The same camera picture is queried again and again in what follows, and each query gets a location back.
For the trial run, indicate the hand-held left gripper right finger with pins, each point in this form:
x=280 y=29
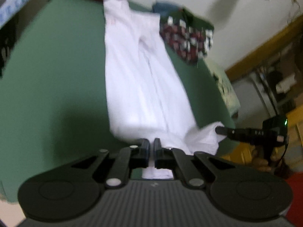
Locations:
x=156 y=150

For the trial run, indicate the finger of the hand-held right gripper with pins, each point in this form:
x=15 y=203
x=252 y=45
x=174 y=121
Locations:
x=233 y=134

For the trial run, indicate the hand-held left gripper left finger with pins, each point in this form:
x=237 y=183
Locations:
x=147 y=150

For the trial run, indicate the white shirt red mark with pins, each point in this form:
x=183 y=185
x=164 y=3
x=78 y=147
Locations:
x=137 y=75

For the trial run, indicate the person's right hand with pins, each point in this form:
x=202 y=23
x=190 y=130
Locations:
x=260 y=164

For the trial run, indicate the pale cartoon print bed sheet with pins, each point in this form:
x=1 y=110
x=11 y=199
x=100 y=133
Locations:
x=224 y=87

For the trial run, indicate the red cloth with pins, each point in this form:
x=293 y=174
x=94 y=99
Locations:
x=296 y=194

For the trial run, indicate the red plaid garment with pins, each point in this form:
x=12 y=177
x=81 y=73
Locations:
x=187 y=42

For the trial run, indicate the green mat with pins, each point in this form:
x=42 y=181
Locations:
x=59 y=75

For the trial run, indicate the blue garment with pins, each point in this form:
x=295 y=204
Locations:
x=165 y=7

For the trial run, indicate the dark cloth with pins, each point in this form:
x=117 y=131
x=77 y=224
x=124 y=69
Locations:
x=6 y=47

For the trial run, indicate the blue white patterned cloth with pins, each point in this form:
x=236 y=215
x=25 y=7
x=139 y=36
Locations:
x=16 y=2

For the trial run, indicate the wooden door frame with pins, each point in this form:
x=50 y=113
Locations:
x=260 y=49

